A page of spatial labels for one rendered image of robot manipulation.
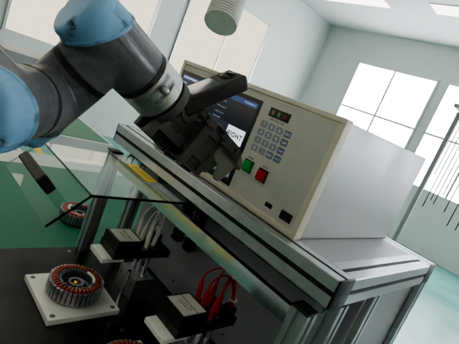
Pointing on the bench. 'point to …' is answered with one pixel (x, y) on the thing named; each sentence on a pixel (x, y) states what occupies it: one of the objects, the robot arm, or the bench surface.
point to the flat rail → (228, 261)
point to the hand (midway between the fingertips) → (237, 161)
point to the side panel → (384, 317)
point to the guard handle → (37, 173)
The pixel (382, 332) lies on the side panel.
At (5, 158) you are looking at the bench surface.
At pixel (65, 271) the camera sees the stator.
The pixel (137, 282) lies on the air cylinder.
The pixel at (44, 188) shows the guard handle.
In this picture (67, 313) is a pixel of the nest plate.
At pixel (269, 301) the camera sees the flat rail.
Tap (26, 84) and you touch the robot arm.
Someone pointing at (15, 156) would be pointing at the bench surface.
